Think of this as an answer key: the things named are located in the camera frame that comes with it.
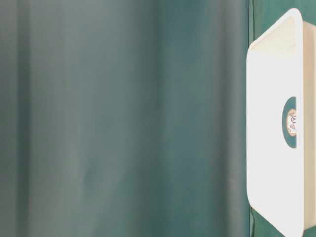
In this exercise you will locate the green tape roll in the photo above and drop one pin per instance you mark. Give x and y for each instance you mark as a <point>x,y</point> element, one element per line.
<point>289,119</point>

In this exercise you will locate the white plastic case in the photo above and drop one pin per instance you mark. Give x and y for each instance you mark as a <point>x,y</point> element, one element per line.
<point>281,181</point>

